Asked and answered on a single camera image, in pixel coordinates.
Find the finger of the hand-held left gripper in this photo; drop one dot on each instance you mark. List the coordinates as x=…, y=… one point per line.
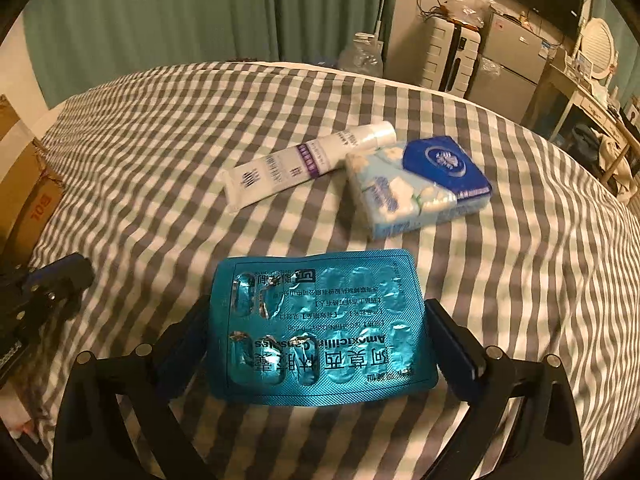
x=70, y=270
x=55, y=302

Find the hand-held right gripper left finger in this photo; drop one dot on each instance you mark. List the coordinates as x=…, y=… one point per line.
x=190, y=330

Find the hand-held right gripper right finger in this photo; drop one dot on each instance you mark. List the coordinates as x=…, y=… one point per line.
x=455, y=345

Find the brown cardboard box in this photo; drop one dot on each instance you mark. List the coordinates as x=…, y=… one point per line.
x=25, y=185

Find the blue blister pack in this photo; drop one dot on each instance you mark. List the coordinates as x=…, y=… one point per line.
x=320, y=330

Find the white tube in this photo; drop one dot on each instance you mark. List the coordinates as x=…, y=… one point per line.
x=280, y=170

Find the grey checked bed sheet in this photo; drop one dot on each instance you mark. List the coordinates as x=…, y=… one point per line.
x=150, y=160

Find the printed tissue packet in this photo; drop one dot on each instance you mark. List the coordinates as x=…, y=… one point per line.
x=400, y=185

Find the dark clothes pile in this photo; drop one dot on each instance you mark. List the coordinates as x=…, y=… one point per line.
x=585, y=142

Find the cream dressing table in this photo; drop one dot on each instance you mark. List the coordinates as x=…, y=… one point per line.
x=575, y=105

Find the green curtain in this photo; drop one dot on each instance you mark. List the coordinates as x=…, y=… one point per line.
x=175, y=10

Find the white suitcase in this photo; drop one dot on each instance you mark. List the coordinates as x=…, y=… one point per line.
x=447, y=55

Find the grey mini fridge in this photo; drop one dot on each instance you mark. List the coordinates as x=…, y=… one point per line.
x=510, y=55

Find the clear plastic bottle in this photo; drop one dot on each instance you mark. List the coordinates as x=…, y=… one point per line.
x=362, y=52

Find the oval white mirror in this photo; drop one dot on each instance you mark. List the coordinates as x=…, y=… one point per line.
x=599, y=47

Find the clear plastic bags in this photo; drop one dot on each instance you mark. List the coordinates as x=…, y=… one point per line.
x=462, y=12

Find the small picture frame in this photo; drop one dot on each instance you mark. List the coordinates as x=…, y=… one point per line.
x=583, y=63

